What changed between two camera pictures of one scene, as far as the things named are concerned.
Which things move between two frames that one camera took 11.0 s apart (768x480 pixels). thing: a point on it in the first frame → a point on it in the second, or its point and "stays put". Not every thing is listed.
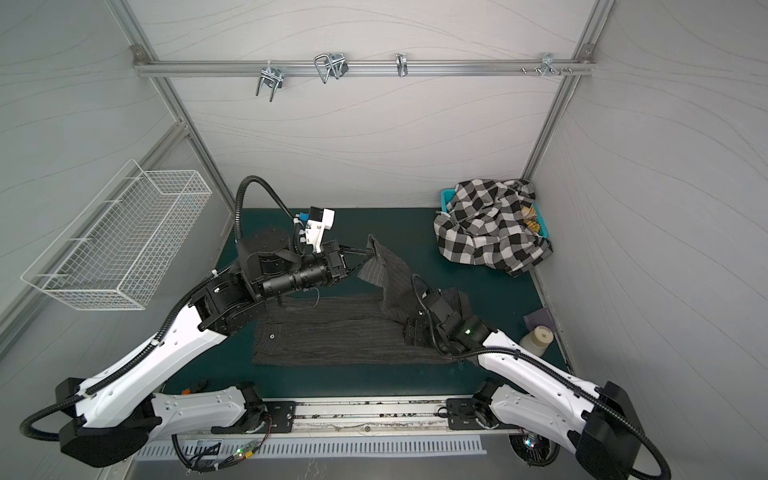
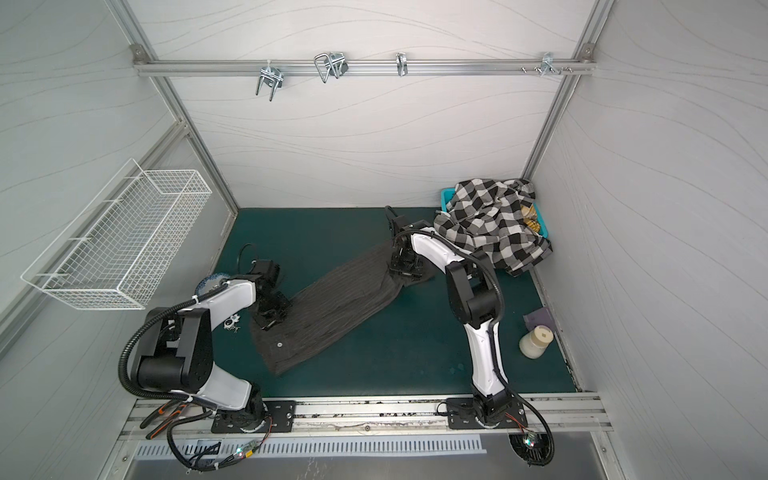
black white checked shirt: [484, 226] stays put
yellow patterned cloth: [530, 217] stays put
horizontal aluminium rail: [334, 66] stays put
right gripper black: [429, 305] → [405, 262]
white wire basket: [113, 251] stays put
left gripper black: [331, 263] → [267, 322]
